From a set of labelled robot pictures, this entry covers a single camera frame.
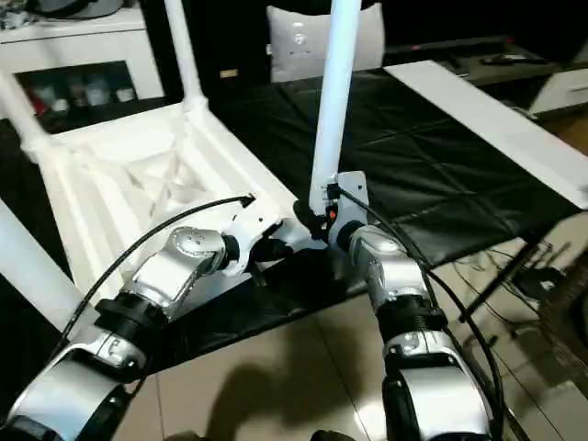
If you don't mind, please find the white plastic table leg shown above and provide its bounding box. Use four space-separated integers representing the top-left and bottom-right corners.
165 0 210 116
308 0 362 217
0 198 85 332
0 69 51 157

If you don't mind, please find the white plastic table top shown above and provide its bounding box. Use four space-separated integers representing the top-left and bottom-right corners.
28 101 322 313

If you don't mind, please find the light grey cushion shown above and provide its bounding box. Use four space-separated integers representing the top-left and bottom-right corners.
266 5 385 82

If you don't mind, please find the white flat sheet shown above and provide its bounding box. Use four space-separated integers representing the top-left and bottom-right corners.
386 60 588 208

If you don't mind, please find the black tall cabinet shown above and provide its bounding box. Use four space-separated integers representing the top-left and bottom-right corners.
142 0 277 97

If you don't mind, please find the white glass-door cabinet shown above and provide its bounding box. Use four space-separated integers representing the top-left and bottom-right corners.
0 9 166 134

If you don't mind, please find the grey carry case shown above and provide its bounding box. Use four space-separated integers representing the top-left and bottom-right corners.
0 0 120 24

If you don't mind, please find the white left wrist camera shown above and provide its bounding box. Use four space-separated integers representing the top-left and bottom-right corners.
230 198 281 267

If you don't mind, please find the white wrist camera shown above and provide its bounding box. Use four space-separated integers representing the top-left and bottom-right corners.
326 172 370 231
230 198 281 267

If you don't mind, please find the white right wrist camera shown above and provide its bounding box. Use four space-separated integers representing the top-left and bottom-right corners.
326 172 370 231

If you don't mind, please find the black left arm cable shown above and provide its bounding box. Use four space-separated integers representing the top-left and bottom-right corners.
60 193 256 332

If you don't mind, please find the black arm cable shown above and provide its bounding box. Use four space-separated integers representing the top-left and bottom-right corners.
331 188 506 441
60 193 256 332

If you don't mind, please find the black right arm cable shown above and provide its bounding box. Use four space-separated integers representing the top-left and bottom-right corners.
331 188 506 441

